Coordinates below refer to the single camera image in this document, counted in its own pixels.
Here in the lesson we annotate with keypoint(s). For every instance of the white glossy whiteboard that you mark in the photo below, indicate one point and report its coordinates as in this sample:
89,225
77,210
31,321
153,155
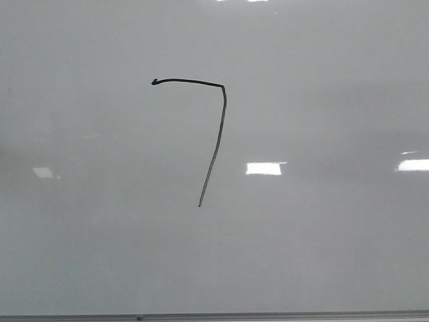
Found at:
213,156

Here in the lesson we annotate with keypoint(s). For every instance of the grey aluminium whiteboard frame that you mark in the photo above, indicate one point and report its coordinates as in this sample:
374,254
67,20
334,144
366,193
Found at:
407,315

